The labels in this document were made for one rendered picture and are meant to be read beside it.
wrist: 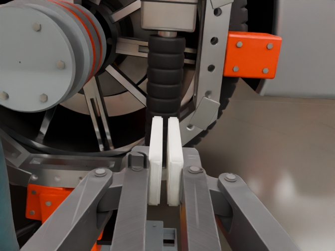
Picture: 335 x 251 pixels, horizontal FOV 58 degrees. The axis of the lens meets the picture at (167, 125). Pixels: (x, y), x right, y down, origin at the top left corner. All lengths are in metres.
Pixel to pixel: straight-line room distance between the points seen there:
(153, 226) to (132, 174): 0.92
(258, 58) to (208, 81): 0.09
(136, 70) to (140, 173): 0.63
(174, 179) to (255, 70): 0.39
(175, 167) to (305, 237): 1.41
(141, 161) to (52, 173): 0.47
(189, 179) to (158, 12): 0.17
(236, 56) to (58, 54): 0.28
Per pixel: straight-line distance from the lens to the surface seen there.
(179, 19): 0.28
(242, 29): 0.61
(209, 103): 0.53
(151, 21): 0.28
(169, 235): 1.17
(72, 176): 0.62
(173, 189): 0.17
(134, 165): 0.16
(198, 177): 0.16
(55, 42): 0.38
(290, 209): 1.70
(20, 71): 0.40
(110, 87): 0.80
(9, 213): 0.60
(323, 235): 1.61
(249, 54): 0.53
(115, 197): 0.16
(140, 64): 0.77
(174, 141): 0.19
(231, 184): 0.16
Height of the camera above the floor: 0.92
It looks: 22 degrees down
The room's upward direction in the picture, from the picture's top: 4 degrees clockwise
